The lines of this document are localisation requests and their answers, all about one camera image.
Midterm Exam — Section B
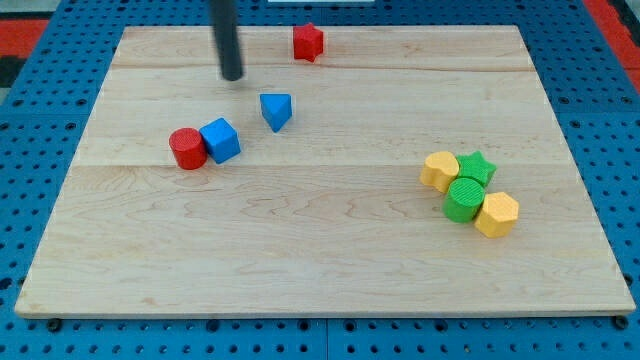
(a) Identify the blue triangle block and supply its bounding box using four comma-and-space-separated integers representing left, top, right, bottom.
259, 93, 293, 133

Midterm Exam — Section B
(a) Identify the light wooden board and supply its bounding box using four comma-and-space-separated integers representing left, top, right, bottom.
15, 25, 636, 319

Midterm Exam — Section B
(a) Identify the blue cube block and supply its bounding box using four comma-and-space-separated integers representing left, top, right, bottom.
199, 118, 241, 164

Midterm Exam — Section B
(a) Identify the yellow heart block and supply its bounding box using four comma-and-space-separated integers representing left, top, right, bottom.
419, 151, 460, 193

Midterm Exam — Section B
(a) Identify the red cylinder block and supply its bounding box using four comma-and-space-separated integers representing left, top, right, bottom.
169, 127, 207, 170

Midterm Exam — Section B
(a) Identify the red star block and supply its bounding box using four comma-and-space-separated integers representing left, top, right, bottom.
293, 23, 324, 63

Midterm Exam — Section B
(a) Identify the green cylinder block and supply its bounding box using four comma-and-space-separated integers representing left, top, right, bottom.
442, 178, 485, 223

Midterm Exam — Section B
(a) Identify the green star block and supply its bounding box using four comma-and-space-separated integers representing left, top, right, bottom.
456, 151, 497, 188

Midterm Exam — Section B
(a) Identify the yellow hexagon block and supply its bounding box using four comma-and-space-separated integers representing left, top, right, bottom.
474, 192, 519, 238

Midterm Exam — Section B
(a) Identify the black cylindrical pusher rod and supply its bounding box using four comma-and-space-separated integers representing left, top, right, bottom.
209, 0, 244, 81

